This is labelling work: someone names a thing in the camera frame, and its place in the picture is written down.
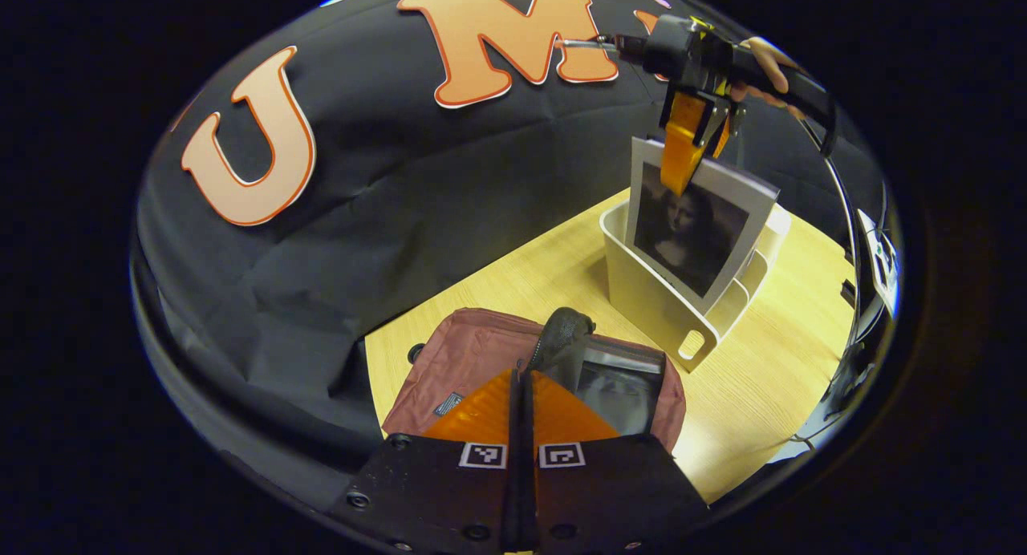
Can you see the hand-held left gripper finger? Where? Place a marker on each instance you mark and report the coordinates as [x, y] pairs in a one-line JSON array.
[[514, 475], [531, 475]]

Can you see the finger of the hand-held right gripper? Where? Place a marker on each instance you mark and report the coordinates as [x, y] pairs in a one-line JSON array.
[[682, 146], [724, 130]]

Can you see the white book with portrait cover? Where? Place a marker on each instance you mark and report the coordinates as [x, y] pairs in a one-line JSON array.
[[690, 234]]

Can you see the maroon schoolbag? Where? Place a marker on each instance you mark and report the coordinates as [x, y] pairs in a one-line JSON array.
[[473, 354]]

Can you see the white bookshelf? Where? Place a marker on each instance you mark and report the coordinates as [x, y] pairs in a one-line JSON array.
[[642, 298]]

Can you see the white electronic device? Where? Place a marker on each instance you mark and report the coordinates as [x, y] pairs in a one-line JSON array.
[[878, 258]]

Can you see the black backdrop cloth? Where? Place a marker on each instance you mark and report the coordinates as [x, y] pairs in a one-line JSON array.
[[321, 258]]

